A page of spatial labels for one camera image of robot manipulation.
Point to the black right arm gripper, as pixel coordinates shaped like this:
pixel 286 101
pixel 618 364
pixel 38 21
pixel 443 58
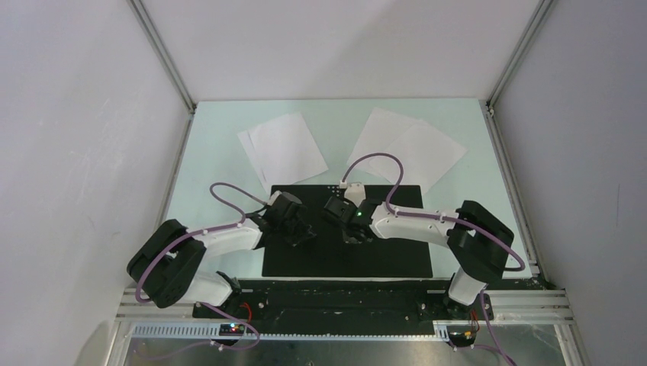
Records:
pixel 347 239

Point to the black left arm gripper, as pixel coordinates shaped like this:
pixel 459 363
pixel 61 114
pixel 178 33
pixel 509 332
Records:
pixel 301 234

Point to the black folder with beige cover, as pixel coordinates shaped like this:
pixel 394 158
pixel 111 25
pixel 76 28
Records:
pixel 330 255

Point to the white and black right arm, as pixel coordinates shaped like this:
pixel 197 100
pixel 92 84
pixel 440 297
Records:
pixel 480 243

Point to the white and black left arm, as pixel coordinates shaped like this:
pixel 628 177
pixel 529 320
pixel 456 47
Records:
pixel 171 265

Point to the white paper sheet upper left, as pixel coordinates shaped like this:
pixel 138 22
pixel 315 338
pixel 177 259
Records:
pixel 285 150

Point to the white paper sheet under left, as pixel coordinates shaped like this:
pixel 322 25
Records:
pixel 247 145

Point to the white paper sheet front right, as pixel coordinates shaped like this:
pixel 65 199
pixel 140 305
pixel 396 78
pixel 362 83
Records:
pixel 426 154

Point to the left controller board with LEDs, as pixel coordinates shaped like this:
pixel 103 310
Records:
pixel 231 329

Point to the controller board with leds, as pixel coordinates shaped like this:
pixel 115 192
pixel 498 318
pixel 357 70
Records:
pixel 462 338
pixel 231 329

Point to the right controller board with LEDs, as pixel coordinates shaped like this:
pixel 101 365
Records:
pixel 462 338

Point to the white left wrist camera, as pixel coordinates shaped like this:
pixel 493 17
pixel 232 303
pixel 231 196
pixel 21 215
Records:
pixel 273 198

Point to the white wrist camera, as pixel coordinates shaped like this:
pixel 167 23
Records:
pixel 353 192
pixel 273 198

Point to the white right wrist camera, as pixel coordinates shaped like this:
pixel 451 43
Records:
pixel 353 192

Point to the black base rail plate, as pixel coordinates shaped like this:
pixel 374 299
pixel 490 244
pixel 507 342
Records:
pixel 344 307

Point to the white slotted cable duct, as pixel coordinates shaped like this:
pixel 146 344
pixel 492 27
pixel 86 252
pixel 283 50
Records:
pixel 210 331

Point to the left aluminium frame post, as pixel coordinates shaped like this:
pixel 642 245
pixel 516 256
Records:
pixel 158 46

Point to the aluminium frame post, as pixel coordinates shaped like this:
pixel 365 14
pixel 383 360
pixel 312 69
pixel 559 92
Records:
pixel 522 47
pixel 158 46

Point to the right aluminium frame post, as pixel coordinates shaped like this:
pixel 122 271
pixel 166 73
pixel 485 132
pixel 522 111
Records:
pixel 522 47

